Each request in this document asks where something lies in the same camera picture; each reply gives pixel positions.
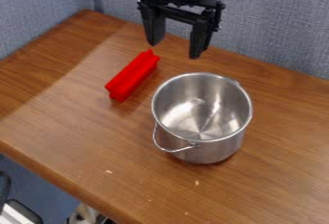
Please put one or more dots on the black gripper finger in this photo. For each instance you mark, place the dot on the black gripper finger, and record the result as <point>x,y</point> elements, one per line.
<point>204,26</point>
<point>155,22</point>

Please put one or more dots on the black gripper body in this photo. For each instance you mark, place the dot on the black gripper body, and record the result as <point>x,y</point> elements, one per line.
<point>183,10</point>

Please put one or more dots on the red rectangular block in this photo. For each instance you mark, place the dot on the red rectangular block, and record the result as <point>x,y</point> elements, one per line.
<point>131,77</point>

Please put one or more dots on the stainless steel pot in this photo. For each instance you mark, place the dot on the stainless steel pot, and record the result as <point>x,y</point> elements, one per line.
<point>203,111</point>

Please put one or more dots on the white object under table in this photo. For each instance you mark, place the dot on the white object under table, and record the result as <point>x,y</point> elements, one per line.
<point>86,215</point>

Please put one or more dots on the black and white floor object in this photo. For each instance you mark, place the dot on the black and white floor object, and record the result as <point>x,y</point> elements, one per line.
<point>17,214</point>

